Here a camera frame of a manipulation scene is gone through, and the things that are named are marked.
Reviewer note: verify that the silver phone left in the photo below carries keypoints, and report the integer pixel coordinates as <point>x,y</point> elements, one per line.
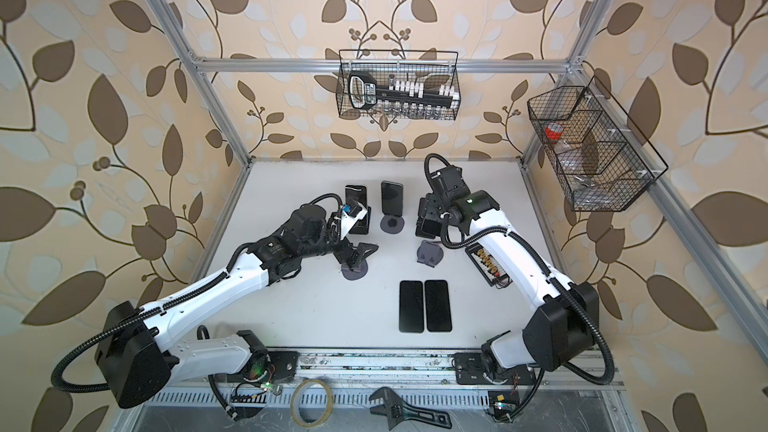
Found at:
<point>356,195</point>

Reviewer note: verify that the black wire basket right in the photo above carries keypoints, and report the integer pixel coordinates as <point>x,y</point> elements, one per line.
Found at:
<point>604,161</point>

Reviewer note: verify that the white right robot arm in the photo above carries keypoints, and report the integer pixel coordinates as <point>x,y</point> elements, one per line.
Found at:
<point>563,330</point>

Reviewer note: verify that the black wire basket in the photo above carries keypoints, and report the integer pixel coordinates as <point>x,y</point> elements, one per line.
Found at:
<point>432,66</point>
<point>604,161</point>

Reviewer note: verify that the black flat phone stand left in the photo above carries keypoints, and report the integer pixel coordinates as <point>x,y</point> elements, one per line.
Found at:
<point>361,226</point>

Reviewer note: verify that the black adjustable wrench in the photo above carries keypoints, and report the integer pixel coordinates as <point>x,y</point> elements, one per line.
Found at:
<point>389,404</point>

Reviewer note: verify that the grey round stand front right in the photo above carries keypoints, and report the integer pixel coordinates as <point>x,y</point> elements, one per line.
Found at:
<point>430,253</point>

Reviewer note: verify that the black wire basket back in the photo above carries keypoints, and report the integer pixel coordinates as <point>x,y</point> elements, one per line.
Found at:
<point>432,66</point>

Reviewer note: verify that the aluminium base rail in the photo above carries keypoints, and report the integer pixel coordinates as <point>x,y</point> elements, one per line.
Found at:
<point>443,379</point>

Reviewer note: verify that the purple phone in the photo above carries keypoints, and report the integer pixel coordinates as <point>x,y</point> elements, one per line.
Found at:
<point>429,220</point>

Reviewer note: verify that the grey round phone stand back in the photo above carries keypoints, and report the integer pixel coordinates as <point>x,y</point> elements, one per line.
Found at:
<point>392,224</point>

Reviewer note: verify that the black socket set tool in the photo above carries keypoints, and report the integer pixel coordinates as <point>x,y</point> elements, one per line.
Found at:
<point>365,93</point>

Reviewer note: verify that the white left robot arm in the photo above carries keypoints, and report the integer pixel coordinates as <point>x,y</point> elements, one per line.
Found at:
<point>139,351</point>

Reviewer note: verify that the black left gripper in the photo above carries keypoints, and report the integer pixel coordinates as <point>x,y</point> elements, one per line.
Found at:
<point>358,255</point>

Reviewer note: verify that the black phone stand front left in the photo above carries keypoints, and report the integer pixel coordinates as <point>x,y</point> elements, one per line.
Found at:
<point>355,273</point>

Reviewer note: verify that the black charging board yellow plugs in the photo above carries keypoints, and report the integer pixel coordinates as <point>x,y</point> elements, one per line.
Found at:
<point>489,268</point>

